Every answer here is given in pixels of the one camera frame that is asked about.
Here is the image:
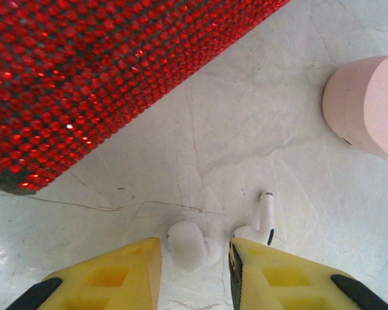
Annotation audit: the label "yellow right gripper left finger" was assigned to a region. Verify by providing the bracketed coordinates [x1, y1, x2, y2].
[9, 237, 164, 310]

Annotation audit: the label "red glitter microphone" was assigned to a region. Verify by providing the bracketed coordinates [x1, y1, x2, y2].
[0, 0, 292, 196]

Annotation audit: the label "pink earbud charging case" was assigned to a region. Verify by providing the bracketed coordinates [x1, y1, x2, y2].
[321, 54, 388, 160]

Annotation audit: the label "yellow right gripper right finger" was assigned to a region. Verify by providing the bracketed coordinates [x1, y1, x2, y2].
[228, 237, 388, 310]

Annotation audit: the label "white round earbud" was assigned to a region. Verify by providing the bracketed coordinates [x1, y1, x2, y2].
[166, 221, 223, 273]

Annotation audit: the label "white stem earbud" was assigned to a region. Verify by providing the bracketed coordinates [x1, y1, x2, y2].
[233, 192, 275, 248]

